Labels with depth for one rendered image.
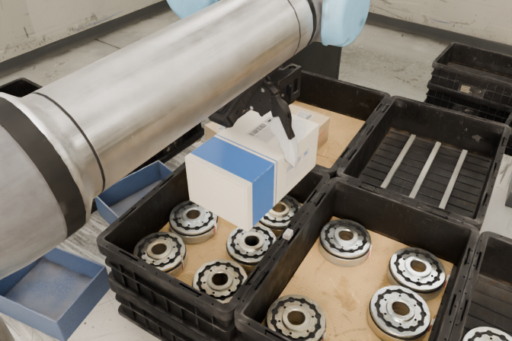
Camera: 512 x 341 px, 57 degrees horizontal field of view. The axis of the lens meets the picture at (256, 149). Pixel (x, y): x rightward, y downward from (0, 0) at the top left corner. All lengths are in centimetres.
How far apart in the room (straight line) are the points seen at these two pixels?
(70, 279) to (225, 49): 89
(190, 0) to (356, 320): 62
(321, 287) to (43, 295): 61
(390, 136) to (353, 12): 90
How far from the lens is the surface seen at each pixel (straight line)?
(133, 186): 132
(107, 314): 109
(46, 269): 121
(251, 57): 37
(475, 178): 127
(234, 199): 69
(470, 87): 235
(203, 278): 90
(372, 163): 123
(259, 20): 39
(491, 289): 103
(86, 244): 124
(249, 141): 75
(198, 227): 99
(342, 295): 93
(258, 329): 76
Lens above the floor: 157
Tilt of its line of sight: 37 degrees down
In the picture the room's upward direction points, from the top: straight up
